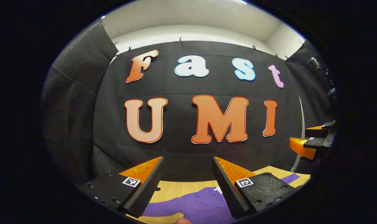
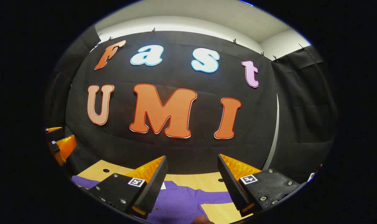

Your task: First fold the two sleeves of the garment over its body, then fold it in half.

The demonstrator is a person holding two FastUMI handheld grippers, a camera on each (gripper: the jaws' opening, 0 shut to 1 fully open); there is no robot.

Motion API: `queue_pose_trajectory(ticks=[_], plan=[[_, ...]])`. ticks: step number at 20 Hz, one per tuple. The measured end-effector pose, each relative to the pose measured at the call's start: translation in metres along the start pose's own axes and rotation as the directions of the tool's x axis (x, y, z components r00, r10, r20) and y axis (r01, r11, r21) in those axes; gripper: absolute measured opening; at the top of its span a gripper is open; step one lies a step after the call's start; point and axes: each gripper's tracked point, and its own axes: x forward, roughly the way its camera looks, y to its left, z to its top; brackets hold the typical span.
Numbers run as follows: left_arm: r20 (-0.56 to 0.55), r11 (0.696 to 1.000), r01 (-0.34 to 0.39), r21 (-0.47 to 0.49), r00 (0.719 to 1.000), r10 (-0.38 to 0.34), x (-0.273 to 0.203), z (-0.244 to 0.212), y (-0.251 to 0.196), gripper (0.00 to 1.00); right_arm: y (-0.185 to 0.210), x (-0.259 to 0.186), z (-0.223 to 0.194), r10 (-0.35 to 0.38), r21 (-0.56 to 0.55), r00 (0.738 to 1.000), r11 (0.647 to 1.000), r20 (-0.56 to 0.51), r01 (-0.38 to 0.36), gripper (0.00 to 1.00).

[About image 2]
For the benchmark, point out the black backdrop cloth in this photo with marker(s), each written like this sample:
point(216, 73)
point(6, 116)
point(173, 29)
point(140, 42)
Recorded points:
point(191, 149)

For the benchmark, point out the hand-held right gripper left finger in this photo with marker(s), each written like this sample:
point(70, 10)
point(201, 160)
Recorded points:
point(154, 186)

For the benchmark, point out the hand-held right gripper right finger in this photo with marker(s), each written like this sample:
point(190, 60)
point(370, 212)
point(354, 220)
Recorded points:
point(230, 183)

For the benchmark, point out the purple shirt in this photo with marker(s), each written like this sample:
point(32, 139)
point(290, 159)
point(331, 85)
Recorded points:
point(182, 202)

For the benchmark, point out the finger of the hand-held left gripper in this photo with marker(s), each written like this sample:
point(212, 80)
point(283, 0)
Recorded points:
point(65, 147)
point(54, 129)

